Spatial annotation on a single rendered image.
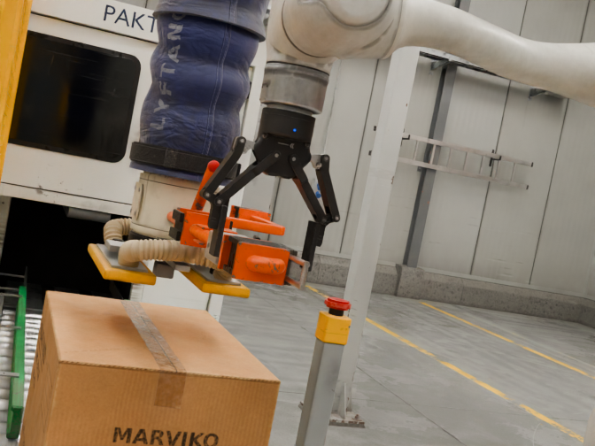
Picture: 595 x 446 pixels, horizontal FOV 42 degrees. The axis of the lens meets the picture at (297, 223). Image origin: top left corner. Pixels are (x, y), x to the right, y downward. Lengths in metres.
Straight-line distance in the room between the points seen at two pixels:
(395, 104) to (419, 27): 3.57
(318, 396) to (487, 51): 1.20
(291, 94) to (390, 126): 3.48
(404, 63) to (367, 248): 1.09
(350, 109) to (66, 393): 9.79
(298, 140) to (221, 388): 0.56
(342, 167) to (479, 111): 2.36
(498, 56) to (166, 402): 0.81
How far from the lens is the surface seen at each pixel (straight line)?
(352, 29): 0.87
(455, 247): 11.87
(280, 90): 1.04
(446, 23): 0.97
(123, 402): 1.39
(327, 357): 2.00
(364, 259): 4.49
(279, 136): 1.04
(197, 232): 1.30
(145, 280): 1.49
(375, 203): 4.48
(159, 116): 1.57
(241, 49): 1.58
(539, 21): 12.61
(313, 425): 2.04
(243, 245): 1.02
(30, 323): 3.34
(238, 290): 1.53
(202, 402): 1.42
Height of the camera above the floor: 1.31
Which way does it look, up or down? 3 degrees down
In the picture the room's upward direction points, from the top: 11 degrees clockwise
